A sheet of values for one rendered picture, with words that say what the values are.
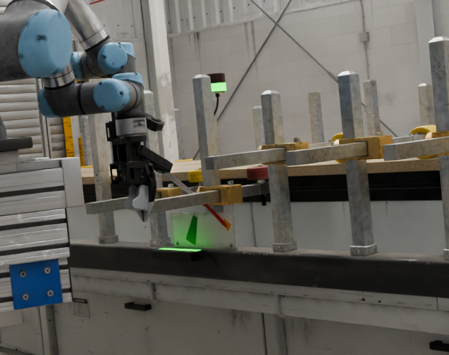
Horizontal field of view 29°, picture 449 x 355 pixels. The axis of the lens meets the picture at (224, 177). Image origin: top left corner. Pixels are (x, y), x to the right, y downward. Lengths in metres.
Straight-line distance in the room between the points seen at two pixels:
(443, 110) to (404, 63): 8.46
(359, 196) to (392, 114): 8.41
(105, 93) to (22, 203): 0.50
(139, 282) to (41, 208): 1.14
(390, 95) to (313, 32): 1.34
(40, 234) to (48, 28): 0.37
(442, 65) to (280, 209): 0.58
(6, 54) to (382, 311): 1.04
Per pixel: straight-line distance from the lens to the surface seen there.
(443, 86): 1.89
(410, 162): 2.20
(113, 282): 2.85
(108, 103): 2.04
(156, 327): 3.09
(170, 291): 2.62
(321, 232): 2.42
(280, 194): 2.20
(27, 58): 1.58
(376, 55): 10.53
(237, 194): 2.34
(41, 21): 1.58
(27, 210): 1.63
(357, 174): 2.03
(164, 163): 2.22
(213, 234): 2.39
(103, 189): 2.78
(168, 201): 2.23
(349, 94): 2.03
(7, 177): 1.62
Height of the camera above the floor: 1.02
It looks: 3 degrees down
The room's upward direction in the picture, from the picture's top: 6 degrees counter-clockwise
